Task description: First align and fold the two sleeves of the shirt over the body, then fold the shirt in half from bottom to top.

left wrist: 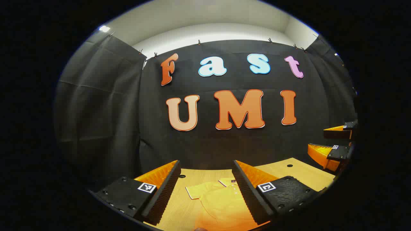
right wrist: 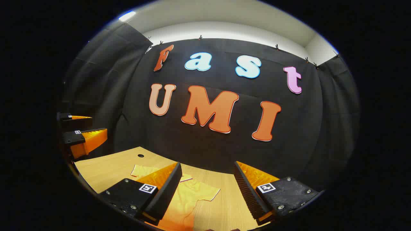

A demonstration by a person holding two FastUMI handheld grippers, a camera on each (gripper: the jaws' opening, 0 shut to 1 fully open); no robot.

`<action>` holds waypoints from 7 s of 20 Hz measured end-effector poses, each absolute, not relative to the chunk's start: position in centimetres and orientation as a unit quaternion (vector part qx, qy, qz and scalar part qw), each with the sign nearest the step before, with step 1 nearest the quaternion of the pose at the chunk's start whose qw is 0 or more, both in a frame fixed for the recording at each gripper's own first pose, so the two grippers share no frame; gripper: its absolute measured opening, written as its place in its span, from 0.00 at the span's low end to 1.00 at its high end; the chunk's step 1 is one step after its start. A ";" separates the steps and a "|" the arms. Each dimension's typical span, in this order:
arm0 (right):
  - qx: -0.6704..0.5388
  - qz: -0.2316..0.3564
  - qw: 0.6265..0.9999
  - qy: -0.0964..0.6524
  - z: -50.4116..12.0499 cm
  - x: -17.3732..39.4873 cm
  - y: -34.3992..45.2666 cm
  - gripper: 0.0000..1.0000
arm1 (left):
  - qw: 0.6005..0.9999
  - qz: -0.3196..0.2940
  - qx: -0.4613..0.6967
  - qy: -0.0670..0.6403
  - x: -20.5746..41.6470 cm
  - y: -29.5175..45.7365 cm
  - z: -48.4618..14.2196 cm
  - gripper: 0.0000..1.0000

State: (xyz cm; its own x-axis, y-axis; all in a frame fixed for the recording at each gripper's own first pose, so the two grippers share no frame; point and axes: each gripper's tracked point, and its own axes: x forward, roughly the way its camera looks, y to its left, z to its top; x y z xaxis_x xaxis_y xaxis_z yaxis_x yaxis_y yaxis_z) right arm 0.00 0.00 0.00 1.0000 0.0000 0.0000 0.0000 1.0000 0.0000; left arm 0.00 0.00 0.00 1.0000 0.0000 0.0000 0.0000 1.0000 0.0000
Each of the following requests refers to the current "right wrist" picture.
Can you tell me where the orange T-shirt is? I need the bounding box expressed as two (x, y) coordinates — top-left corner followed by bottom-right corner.
(131, 164), (221, 231)

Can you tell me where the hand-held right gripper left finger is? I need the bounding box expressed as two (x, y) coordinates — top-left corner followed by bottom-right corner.
(98, 162), (182, 226)

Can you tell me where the ceiling light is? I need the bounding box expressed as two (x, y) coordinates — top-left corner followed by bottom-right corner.
(118, 11), (136, 22)

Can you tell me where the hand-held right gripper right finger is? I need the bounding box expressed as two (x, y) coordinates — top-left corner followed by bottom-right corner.
(234, 161), (321, 226)

